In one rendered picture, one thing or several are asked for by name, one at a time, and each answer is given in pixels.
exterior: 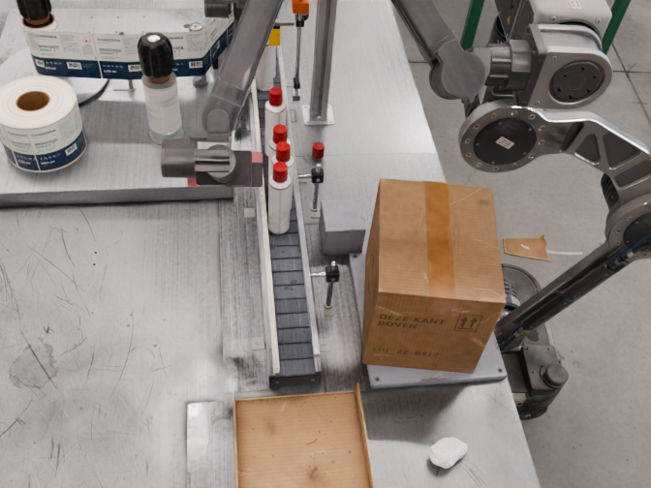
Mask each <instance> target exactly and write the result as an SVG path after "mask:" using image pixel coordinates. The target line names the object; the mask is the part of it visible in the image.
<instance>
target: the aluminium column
mask: <svg viewBox="0 0 651 488"><path fill-rule="evenodd" d="M336 10H337V0H317V13H316V28H315V43H314V57H313V72H312V85H311V100H310V114H311V120H323V119H326V115H327V105H328V94H329V84H330V73H331V62H332V52H333V42H334V31H335V20H336Z"/></svg>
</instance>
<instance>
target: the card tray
mask: <svg viewBox="0 0 651 488"><path fill-rule="evenodd" d="M232 405H233V432H234V460H235V488H376V486H375V480H374V474H373V468H372V462H371V456H370V450H369V444H368V438H367V432H366V426H365V420H364V414H363V408H362V402H361V396H360V390H359V384H358V382H357V383H356V390H354V391H340V392H327V393H313V394H300V395H287V396H273V397H261V398H247V399H235V398H234V391H233V392H232Z"/></svg>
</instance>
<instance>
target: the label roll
mask: <svg viewBox="0 0 651 488"><path fill-rule="evenodd" d="M0 138H1V141H2V143H3V146H4V148H5V151H6V154H7V156H8V158H9V160H10V161H11V163H12V164H13V165H15V166H16V167H18V168H21V169H23V170H27V171H32V172H49V171H55V170H59V169H61V168H65V167H67V166H69V165H71V164H72V163H74V162H75V161H76V160H77V159H79V158H80V156H81V155H82V154H83V153H84V151H85V149H86V146H87V137H86V133H85V130H84V126H83V123H82V119H81V115H80V111H79V107H78V100H77V96H76V93H75V90H74V89H73V87H72V86H71V85H70V84H69V83H67V82H66V81H64V80H62V79H60V78H57V77H53V76H26V77H22V78H19V79H16V80H13V81H11V82H9V83H7V84H5V85H3V86H2V87H1V88H0Z"/></svg>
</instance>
